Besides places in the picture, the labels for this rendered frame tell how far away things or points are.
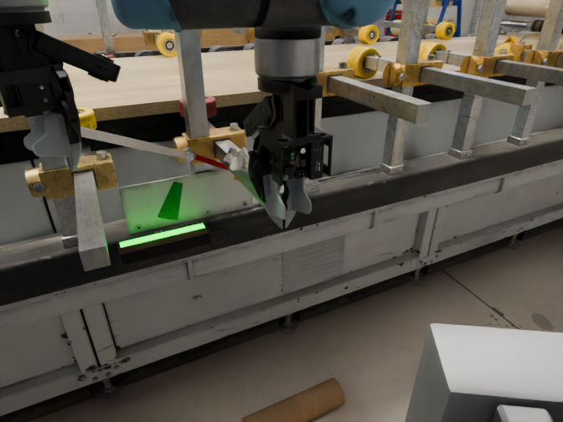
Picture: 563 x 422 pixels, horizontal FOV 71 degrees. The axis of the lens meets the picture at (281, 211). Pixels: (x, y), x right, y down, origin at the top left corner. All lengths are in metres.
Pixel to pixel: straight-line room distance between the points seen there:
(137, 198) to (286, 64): 0.44
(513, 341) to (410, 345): 1.39
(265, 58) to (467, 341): 0.36
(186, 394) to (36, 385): 0.42
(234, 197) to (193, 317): 0.60
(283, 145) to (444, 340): 0.32
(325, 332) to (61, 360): 0.86
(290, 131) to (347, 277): 1.13
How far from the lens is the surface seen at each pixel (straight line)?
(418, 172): 1.10
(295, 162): 0.48
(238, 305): 1.37
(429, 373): 0.18
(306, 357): 1.46
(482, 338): 0.18
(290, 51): 0.45
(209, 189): 0.81
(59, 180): 0.76
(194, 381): 1.43
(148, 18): 0.32
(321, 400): 1.28
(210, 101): 0.89
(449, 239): 1.87
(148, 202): 0.79
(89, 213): 0.61
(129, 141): 0.70
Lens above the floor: 1.11
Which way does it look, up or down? 29 degrees down
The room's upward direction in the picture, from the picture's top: straight up
